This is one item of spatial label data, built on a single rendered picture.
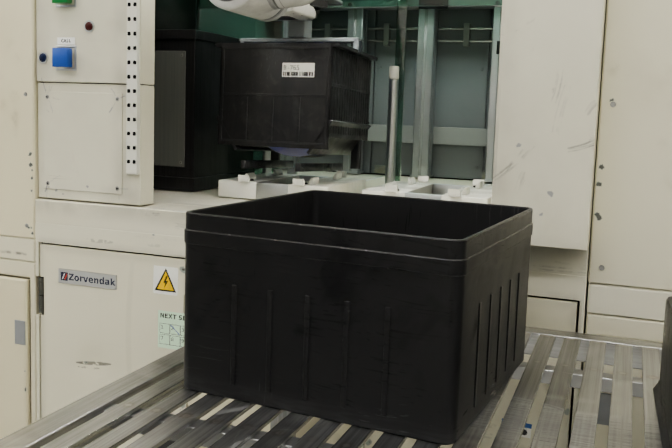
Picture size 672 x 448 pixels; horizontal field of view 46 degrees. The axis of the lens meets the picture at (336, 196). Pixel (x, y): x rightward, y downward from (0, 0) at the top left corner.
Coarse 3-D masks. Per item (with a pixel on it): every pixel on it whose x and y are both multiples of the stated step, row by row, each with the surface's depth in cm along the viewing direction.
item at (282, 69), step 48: (336, 0) 146; (240, 48) 139; (288, 48) 136; (336, 48) 135; (240, 96) 140; (288, 96) 137; (336, 96) 136; (240, 144) 140; (288, 144) 137; (336, 144) 144
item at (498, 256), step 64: (320, 192) 99; (192, 256) 75; (256, 256) 72; (320, 256) 69; (384, 256) 67; (448, 256) 64; (512, 256) 80; (192, 320) 76; (256, 320) 73; (320, 320) 70; (384, 320) 67; (448, 320) 65; (512, 320) 83; (192, 384) 77; (256, 384) 73; (320, 384) 71; (384, 384) 68; (448, 384) 66
